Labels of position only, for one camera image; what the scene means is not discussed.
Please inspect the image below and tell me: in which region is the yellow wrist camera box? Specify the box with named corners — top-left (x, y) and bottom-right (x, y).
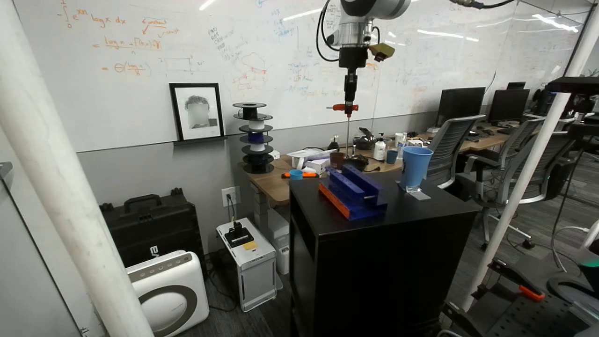
top-left (368, 43), bottom-right (394, 62)

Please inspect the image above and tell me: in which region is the white tripod pole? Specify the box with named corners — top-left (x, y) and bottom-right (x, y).
top-left (0, 0), bottom-right (153, 337)
top-left (460, 0), bottom-right (599, 311)

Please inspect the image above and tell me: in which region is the blue and orange block stack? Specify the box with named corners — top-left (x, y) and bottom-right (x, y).
top-left (317, 165), bottom-right (387, 221)

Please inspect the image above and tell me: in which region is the white air purifier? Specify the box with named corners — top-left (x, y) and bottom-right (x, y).
top-left (127, 251), bottom-right (209, 337)

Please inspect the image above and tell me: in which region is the wooden desk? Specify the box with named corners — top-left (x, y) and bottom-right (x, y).
top-left (243, 133), bottom-right (507, 208)

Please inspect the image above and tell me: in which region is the orange marker object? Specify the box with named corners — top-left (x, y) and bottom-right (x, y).
top-left (329, 103), bottom-right (359, 110)

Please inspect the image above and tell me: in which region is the white computer tower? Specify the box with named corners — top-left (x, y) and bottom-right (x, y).
top-left (216, 217), bottom-right (276, 313)

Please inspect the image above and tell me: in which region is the white bottle on desk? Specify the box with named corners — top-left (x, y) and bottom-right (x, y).
top-left (372, 140), bottom-right (387, 161)

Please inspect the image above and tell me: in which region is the stack of filament spools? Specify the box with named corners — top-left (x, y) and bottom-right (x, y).
top-left (235, 103), bottom-right (273, 174)

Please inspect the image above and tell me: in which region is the black cabinet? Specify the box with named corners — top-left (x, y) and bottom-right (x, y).
top-left (289, 174), bottom-right (478, 337)

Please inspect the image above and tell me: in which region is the orange handled tool on floor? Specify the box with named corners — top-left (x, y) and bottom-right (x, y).
top-left (488, 258), bottom-right (546, 301)

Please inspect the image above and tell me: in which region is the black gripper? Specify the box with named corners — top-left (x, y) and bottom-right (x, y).
top-left (338, 47), bottom-right (366, 118)

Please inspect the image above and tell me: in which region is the blue plastic cup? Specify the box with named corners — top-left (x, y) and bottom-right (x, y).
top-left (402, 146), bottom-right (432, 189)

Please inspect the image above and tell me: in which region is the framed portrait photo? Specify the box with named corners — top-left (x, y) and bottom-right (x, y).
top-left (168, 82), bottom-right (224, 142)

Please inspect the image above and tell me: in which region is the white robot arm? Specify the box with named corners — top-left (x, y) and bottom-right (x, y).
top-left (329, 0), bottom-right (409, 116)

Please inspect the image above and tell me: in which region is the white tripod pole left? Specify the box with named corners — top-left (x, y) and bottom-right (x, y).
top-left (0, 0), bottom-right (153, 337)

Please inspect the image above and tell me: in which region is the whiteboard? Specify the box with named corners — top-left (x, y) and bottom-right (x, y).
top-left (12, 0), bottom-right (589, 152)

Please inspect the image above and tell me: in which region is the black hard case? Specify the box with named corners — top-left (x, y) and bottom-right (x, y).
top-left (98, 187), bottom-right (201, 266)

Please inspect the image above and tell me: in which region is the white wall outlet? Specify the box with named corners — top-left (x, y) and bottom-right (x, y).
top-left (220, 187), bottom-right (237, 206)

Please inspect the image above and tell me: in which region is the grey office chair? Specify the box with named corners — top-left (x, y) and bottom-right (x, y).
top-left (426, 114), bottom-right (480, 189)

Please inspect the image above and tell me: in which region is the white tripod pole right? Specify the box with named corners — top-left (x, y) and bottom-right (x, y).
top-left (460, 0), bottom-right (599, 311)

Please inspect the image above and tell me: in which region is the black computer monitor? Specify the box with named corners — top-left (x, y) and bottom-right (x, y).
top-left (488, 90), bottom-right (527, 123)
top-left (435, 88), bottom-right (484, 125)

